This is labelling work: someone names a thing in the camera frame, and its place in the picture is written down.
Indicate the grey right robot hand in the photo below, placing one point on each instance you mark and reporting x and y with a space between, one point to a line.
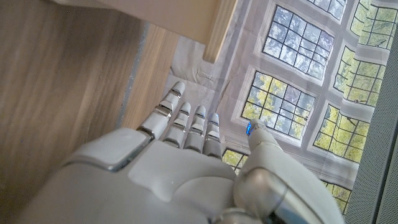
174 180

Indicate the wooden box with slot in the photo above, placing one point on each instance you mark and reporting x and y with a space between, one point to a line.
174 15

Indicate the printed window backdrop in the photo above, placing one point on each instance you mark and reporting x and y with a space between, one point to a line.
295 77

